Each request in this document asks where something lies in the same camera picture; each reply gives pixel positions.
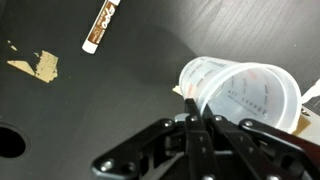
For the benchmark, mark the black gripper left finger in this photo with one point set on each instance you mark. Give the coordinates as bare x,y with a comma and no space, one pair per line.
199,149

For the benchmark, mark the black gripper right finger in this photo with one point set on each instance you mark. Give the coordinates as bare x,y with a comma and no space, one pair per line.
252,161

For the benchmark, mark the clear plastic measuring cup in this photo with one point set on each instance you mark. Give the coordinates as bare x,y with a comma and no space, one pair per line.
237,91

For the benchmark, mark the brown Expo marker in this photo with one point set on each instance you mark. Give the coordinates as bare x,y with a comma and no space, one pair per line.
100,25

